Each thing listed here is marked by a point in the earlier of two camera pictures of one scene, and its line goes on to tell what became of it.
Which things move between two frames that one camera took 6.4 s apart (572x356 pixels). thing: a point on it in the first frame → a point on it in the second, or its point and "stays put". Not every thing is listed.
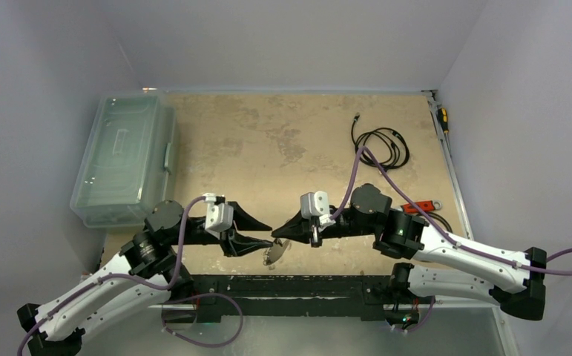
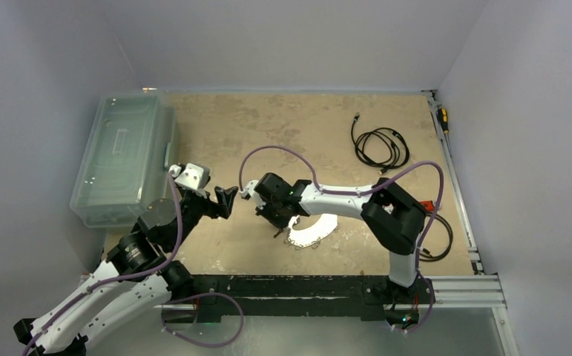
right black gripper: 312,231 → 269,214
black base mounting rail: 320,295 stays put
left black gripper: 238,242 → 224,198
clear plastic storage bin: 127,164 stays put
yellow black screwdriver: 443,118 stays put
